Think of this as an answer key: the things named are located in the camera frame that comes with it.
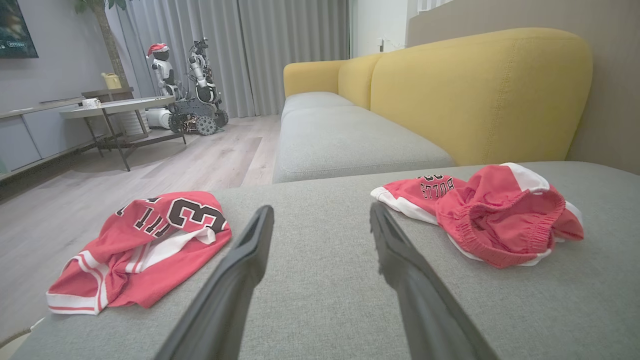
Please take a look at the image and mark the grey pleated curtain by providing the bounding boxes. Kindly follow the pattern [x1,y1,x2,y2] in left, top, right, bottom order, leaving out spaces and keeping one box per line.
[107,0,351,119]

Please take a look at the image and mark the tall green potted tree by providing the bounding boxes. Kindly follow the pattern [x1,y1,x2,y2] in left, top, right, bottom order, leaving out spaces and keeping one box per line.
[74,0,132,91]

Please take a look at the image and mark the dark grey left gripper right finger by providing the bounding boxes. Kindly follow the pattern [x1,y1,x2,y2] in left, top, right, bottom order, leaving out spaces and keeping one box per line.
[370,202,501,360]

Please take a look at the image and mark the yellow and grey fabric sofa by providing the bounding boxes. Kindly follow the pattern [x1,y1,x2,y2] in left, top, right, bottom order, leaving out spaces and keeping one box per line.
[10,27,640,360]

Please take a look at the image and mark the white humanoid robot santa hat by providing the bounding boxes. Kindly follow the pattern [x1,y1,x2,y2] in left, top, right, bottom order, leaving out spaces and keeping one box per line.
[146,43,183,130]

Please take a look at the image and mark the wall-mounted flat screen television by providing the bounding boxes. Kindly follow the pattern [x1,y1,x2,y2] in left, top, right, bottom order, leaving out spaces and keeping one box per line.
[0,0,39,59]

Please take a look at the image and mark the dark wooden stand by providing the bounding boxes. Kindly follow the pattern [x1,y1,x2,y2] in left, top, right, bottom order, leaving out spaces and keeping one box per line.
[81,87,136,101]

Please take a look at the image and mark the red basketball jersey number 23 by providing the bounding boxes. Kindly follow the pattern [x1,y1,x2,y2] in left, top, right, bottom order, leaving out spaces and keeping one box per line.
[46,191,233,316]

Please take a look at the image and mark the long pale green tv cabinet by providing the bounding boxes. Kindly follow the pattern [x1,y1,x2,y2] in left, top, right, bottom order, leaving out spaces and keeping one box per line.
[0,97,111,183]

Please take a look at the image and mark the red basketball shorts white trim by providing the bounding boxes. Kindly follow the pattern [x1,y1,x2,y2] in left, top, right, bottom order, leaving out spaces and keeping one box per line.
[370,162,585,269]

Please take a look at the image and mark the white ribbed plant pot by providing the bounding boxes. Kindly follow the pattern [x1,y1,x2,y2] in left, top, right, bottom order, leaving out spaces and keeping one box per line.
[120,110,147,137]

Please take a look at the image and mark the oval grey coffee table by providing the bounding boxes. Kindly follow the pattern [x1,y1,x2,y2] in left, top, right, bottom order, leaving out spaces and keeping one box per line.
[59,95,187,172]

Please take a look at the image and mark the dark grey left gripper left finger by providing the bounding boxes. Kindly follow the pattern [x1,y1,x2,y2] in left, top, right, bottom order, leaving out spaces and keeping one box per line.
[155,205,275,360]

